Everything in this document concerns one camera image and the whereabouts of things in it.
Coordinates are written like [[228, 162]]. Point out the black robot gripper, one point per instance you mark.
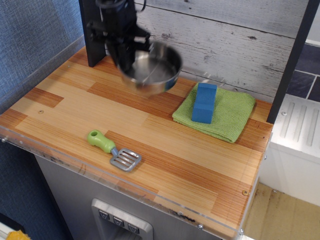
[[118, 28]]

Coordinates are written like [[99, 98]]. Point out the stainless steel pan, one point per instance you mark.
[[149, 73]]

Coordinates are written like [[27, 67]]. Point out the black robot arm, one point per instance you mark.
[[115, 3]]

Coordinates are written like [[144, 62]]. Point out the blue wooden block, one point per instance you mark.
[[204, 104]]

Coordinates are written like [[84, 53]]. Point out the green microfiber cloth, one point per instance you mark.
[[231, 113]]

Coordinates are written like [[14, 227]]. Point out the silver dispenser button panel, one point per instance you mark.
[[116, 224]]

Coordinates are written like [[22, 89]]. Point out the white ribbed side cabinet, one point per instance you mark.
[[292, 159]]

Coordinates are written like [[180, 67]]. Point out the yellow black object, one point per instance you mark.
[[17, 235]]

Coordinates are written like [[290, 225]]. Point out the dark left support post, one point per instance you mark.
[[90, 12]]

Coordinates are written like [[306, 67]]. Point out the dark support post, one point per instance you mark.
[[302, 34], [90, 12]]

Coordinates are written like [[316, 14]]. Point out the green handled toy spatula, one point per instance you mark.
[[124, 159]]

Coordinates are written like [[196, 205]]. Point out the dark right support post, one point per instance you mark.
[[302, 34]]

